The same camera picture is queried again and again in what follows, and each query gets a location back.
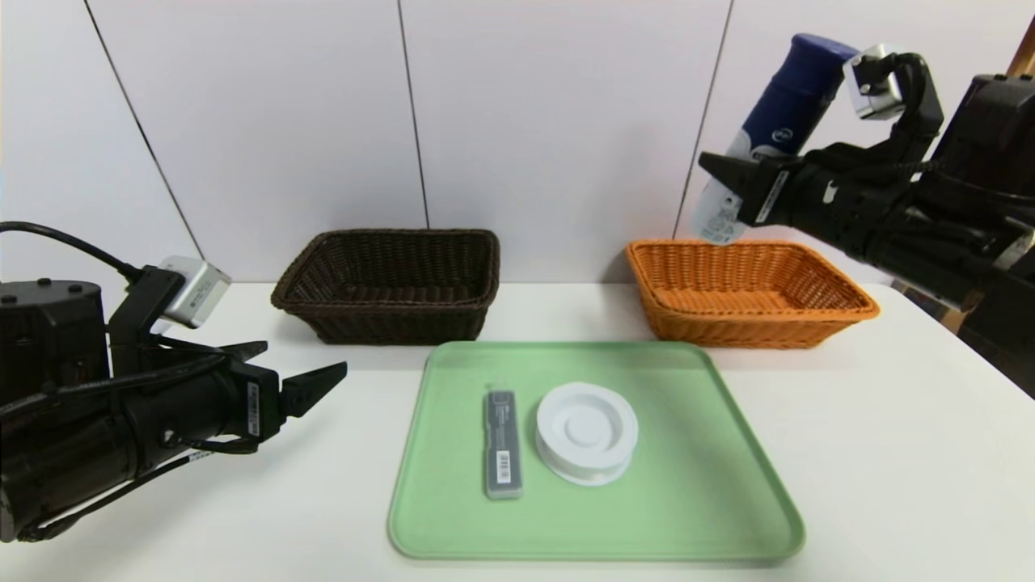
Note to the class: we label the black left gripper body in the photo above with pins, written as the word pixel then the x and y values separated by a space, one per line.
pixel 257 402

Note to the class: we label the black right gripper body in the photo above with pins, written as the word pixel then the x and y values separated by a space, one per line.
pixel 772 194

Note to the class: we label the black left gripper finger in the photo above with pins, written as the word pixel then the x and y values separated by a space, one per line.
pixel 306 392
pixel 234 351

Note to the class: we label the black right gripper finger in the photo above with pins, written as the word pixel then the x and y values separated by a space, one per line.
pixel 728 174

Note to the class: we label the blue white bottle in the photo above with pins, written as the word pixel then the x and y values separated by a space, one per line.
pixel 792 97

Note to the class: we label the grey pencil lead case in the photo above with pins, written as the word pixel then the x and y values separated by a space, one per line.
pixel 503 436

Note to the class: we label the white round plastic spool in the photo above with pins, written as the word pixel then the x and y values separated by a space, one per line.
pixel 586 432

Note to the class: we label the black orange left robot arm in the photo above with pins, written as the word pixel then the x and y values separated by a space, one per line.
pixel 81 436

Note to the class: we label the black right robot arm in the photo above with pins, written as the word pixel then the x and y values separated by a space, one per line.
pixel 970 202

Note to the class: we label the dark brown wicker basket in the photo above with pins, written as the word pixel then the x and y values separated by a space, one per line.
pixel 388 323

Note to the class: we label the orange wicker basket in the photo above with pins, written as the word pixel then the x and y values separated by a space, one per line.
pixel 768 323

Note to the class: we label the wooden shelf unit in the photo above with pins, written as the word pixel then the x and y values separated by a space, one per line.
pixel 1025 48

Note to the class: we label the light green plastic tray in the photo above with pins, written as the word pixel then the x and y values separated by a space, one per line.
pixel 687 501

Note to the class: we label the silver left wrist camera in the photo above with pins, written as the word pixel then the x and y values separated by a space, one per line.
pixel 198 291

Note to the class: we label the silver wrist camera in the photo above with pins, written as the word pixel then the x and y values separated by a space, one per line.
pixel 873 89
pixel 198 291

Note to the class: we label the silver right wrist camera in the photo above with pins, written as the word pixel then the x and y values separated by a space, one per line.
pixel 873 89

